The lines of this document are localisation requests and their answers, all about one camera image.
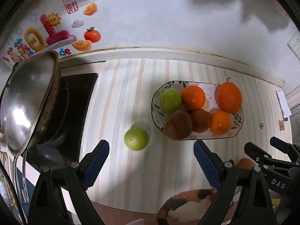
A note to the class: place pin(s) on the striped pink tablecloth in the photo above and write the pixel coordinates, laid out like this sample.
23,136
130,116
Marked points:
134,184

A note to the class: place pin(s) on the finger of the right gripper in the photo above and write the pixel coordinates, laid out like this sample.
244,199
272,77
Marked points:
263,158
292,150

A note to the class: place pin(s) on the steel wok lid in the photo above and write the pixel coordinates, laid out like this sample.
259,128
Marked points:
28,99

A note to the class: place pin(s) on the small brown card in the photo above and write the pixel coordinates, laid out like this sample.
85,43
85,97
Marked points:
281,125

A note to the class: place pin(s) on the black induction cooktop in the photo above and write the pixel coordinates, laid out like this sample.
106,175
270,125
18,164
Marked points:
60,145

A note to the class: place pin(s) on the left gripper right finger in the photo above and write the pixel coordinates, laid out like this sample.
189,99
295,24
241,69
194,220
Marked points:
222,176

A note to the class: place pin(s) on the large orange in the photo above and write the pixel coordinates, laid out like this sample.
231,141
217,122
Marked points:
229,97

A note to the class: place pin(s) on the red-green apple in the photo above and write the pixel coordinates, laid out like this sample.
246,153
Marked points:
245,163
178,125

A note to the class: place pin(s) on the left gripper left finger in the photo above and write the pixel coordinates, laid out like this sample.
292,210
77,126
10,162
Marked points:
82,175

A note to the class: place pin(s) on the white wall socket strip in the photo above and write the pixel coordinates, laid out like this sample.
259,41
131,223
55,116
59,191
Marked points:
294,44

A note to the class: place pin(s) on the green apple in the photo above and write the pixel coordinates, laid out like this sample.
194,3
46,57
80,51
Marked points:
136,139
170,100

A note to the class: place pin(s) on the dark red-brown fruit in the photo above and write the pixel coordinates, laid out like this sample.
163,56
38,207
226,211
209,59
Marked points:
201,120

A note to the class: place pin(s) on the small orange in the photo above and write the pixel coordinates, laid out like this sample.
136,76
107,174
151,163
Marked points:
220,122
193,97

